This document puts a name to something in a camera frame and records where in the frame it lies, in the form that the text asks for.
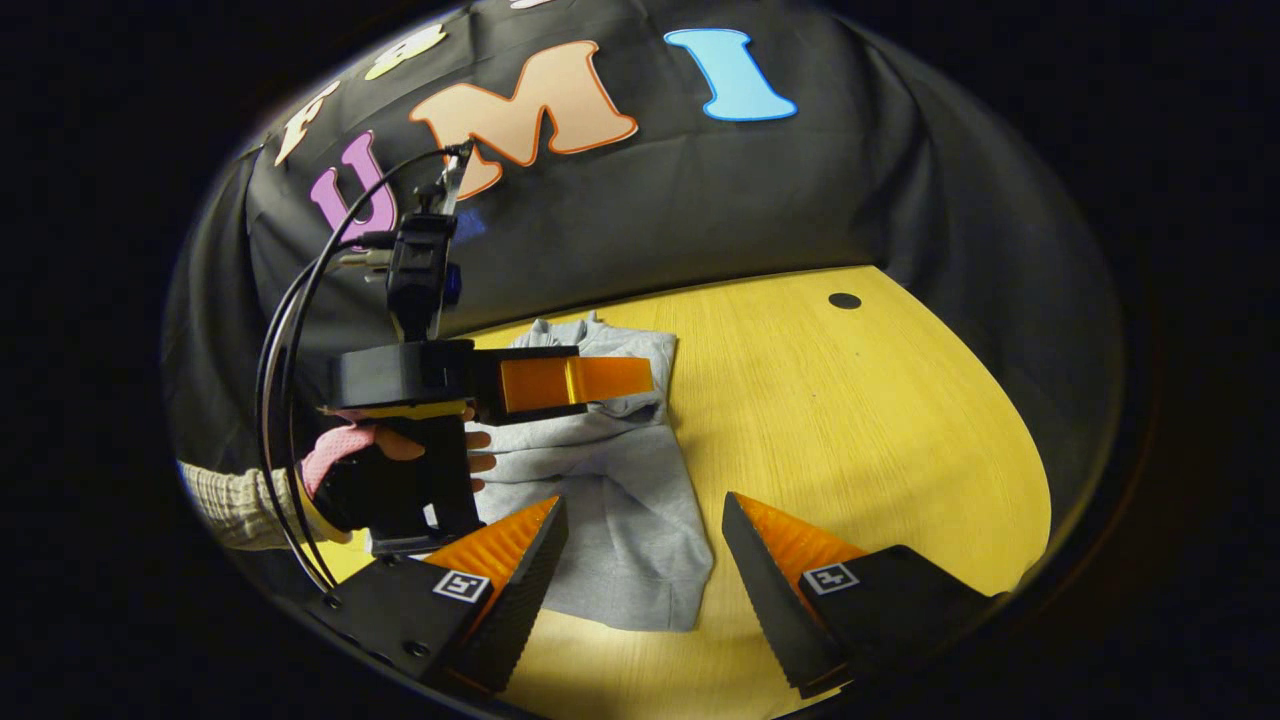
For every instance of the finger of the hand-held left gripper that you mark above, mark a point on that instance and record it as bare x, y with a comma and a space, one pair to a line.
570, 382

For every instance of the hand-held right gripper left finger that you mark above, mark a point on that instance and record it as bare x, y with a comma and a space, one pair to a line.
510, 600

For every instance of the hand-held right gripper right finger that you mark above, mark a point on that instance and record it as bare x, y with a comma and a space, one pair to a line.
775, 600

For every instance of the grey zip-neck sweatshirt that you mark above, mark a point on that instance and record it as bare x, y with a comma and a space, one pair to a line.
620, 500

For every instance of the black backdrop cloth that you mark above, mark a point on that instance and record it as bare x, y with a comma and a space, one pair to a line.
750, 200

